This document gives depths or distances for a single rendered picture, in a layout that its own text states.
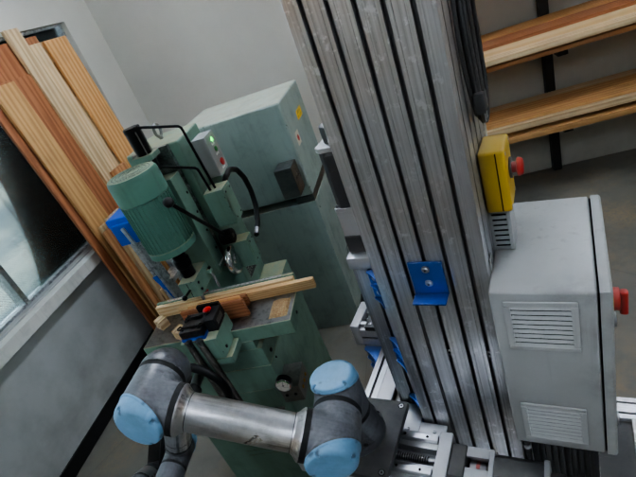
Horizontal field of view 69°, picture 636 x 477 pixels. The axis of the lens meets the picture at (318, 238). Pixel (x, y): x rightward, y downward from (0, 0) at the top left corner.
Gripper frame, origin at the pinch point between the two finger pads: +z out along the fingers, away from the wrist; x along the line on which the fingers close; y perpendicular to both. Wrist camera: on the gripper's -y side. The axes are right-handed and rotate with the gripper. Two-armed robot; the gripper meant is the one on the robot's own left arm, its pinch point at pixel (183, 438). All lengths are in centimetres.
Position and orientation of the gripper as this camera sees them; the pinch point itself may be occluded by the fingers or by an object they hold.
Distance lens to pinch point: 175.8
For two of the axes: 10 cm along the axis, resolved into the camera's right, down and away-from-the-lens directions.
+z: 2.3, -0.4, 9.7
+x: 9.4, -2.4, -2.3
